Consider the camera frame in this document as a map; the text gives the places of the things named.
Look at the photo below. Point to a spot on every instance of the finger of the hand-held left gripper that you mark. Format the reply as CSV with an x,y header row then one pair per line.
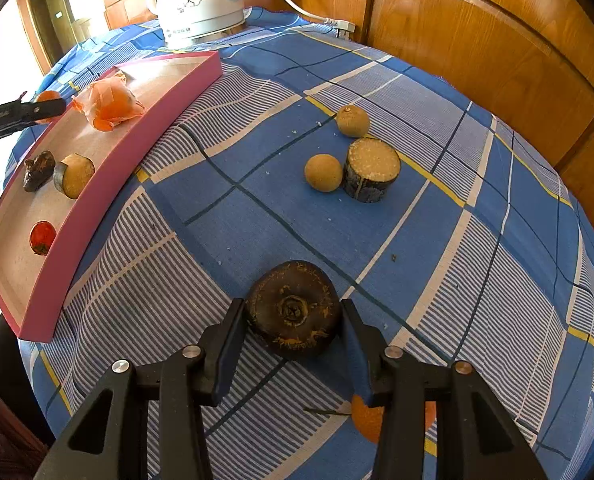
x,y
47,107

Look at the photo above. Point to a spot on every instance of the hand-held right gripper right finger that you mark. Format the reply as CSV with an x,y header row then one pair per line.
x,y
362,365

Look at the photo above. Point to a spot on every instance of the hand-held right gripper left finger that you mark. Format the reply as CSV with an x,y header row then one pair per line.
x,y
232,350

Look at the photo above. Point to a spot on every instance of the small orange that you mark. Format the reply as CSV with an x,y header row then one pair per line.
x,y
47,95
369,422

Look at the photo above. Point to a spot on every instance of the dark water chestnut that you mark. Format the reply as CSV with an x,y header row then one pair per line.
x,y
292,310
39,170

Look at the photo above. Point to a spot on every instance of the plastic orange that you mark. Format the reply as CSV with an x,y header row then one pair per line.
x,y
112,102

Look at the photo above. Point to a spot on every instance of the sugarcane chunk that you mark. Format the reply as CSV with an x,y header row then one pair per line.
x,y
74,175
372,170

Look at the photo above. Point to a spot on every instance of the small red fruit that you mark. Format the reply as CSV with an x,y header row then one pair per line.
x,y
42,235

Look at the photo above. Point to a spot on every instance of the pink shallow box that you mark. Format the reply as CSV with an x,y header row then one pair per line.
x,y
14,260

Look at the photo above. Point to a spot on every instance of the brown longan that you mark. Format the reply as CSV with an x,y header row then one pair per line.
x,y
323,172
352,121

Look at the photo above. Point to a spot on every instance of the wooden glass door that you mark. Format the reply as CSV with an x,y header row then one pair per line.
x,y
52,15

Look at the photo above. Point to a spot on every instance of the blue plaid tablecloth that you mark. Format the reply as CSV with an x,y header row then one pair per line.
x,y
427,260

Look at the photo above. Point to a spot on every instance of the white floral electric kettle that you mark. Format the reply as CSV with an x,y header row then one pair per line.
x,y
197,5

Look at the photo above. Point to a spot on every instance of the dark wooden furniture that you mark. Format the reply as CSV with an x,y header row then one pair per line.
x,y
2,440

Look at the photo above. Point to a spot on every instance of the wooden wardrobe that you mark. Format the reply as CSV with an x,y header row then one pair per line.
x,y
477,35

